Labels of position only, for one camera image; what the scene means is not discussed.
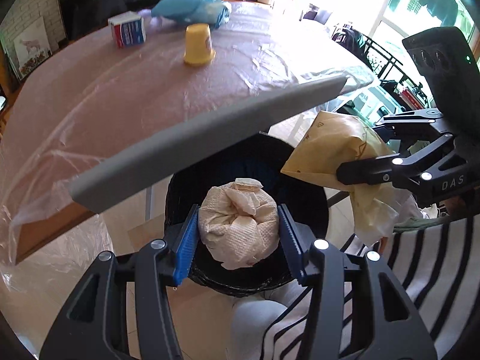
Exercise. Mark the clear plastic table cover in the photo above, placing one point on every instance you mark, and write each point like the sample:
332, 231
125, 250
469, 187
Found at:
112, 93

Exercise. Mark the floral picture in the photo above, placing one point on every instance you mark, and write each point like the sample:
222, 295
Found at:
32, 65

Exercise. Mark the striped shirt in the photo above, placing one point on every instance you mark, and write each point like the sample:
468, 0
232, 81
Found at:
431, 270

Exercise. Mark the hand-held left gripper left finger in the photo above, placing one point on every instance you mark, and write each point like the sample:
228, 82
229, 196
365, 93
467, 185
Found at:
185, 247

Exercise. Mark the white blue carton box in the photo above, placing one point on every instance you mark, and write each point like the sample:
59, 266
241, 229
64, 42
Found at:
127, 30

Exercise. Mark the grey bin lid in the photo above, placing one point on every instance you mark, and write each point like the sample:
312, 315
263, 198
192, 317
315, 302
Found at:
206, 135

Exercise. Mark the blue plastic bag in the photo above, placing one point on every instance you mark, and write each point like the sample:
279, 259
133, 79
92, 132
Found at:
191, 7

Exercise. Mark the grey pants leg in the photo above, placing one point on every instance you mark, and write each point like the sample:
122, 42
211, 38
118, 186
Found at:
251, 322

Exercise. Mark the black flat screen television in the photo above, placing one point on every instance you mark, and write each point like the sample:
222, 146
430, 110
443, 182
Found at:
97, 0

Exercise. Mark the yellow paper bag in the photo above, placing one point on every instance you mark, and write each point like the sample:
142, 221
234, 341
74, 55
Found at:
337, 142

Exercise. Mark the paper towel ball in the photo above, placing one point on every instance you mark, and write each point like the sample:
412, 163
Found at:
240, 228

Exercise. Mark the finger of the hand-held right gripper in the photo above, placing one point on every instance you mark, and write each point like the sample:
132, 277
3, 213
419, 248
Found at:
375, 170
412, 118

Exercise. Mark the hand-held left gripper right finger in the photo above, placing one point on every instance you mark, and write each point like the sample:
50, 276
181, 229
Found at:
290, 243

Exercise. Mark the yellow plastic cup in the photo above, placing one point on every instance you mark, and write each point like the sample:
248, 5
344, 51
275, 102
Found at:
198, 43

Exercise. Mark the black woven wastebasket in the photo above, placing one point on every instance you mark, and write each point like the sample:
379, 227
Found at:
225, 165

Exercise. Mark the framed horse picture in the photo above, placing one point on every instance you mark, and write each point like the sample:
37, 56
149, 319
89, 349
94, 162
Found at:
30, 41

